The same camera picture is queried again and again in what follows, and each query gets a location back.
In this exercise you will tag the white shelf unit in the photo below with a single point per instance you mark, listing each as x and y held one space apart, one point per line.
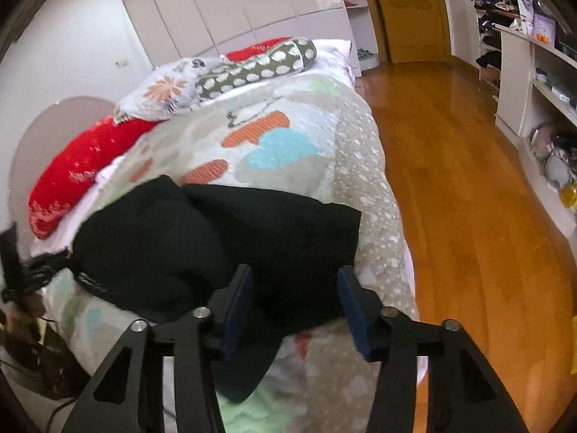
514 81

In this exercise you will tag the small red pillow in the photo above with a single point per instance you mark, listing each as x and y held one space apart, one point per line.
252 49

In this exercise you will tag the green polka dot bolster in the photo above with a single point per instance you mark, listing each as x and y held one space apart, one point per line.
261 67

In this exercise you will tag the black pants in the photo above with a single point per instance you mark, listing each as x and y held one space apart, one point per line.
180 239

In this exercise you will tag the glossy beige wardrobe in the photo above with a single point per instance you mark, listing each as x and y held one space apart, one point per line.
234 0

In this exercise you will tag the yellow round object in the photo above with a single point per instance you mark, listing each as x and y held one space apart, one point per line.
570 196

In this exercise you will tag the open wardrobe shelf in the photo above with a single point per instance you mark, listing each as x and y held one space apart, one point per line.
360 36

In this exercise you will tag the white floral pillow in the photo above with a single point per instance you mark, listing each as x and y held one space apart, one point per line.
157 90

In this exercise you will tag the purple box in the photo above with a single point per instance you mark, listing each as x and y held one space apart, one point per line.
544 25

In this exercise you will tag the heart printed quilt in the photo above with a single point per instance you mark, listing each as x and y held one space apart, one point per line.
288 162

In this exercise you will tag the rounded beige headboard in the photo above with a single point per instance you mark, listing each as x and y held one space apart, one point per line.
58 117

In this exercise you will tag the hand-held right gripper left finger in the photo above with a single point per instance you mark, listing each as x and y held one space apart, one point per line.
238 309

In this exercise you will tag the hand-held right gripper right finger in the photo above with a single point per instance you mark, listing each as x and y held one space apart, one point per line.
354 313

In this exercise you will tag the wooden door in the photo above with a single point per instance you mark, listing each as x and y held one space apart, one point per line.
410 13

